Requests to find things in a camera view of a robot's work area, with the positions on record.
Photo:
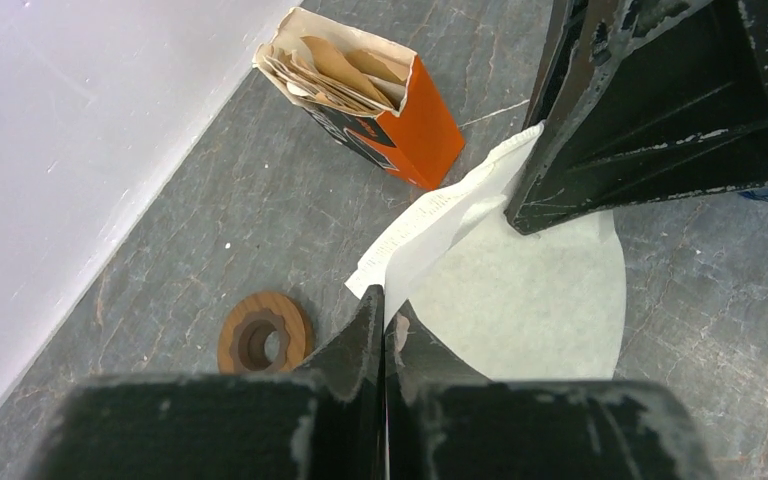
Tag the orange filter box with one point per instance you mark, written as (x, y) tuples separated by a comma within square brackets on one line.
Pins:
[(419, 144)]

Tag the brown paper filters stack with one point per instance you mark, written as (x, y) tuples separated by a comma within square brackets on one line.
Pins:
[(361, 82)]

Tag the white paper coffee filter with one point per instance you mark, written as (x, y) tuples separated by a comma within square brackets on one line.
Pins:
[(549, 305)]

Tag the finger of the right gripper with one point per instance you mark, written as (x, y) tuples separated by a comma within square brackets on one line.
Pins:
[(642, 102)]

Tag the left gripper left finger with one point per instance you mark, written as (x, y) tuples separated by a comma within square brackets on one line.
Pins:
[(338, 426)]

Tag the dark wooden ring holder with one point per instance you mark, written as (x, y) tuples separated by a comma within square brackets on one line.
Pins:
[(267, 331)]

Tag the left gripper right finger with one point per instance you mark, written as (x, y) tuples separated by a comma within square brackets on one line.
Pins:
[(418, 368)]

